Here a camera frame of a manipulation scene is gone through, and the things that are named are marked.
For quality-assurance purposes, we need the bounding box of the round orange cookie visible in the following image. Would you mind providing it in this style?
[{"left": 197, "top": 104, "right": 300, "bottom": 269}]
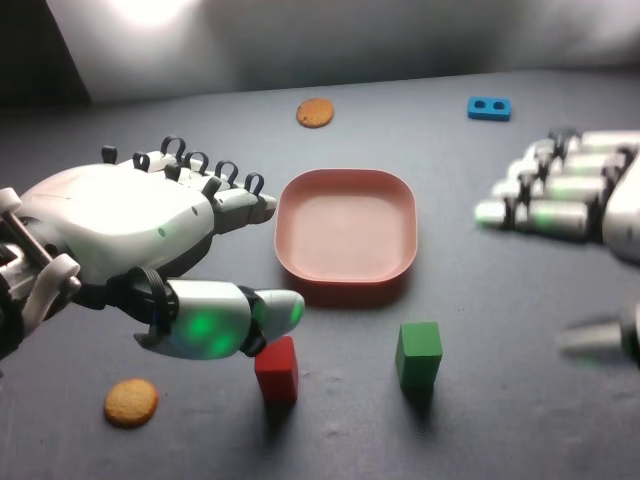
[
  {"left": 295, "top": 98, "right": 335, "bottom": 130},
  {"left": 103, "top": 378, "right": 160, "bottom": 428}
]

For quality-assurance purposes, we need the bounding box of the blue two-hole brick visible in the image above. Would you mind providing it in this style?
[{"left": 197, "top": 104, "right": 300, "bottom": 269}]
[{"left": 467, "top": 96, "right": 513, "bottom": 122}]

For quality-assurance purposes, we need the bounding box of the grey table cloth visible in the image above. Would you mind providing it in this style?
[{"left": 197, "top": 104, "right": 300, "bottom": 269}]
[{"left": 0, "top": 64, "right": 640, "bottom": 480}]

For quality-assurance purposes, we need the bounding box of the green cube block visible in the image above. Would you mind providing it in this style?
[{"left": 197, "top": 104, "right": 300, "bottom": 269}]
[{"left": 394, "top": 321, "right": 444, "bottom": 392}]

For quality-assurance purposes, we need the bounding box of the red rectangular block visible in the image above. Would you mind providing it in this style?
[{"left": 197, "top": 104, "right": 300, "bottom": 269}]
[{"left": 253, "top": 335, "right": 300, "bottom": 404}]

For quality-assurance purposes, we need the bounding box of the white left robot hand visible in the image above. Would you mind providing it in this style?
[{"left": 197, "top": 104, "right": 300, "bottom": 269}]
[{"left": 19, "top": 134, "right": 306, "bottom": 362}]

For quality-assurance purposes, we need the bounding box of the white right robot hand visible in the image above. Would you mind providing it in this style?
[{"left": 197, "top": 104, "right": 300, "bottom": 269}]
[{"left": 473, "top": 127, "right": 640, "bottom": 372}]

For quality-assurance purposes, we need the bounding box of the pink square tray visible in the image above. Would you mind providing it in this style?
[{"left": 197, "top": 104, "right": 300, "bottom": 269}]
[{"left": 274, "top": 168, "right": 419, "bottom": 305}]

